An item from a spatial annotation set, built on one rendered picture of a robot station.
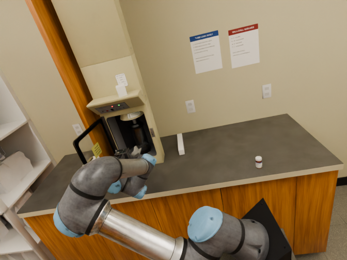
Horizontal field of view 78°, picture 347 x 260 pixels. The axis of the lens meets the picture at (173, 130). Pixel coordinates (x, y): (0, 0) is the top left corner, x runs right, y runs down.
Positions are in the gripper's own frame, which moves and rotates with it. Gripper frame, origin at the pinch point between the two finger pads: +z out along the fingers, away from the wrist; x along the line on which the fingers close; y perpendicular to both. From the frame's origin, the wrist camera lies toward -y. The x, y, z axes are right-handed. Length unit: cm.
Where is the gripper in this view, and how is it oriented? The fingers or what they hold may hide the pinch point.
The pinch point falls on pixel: (129, 150)
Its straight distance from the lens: 134.2
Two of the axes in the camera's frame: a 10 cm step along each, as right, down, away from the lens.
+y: -2.3, -8.7, -4.4
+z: 0.4, -4.6, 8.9
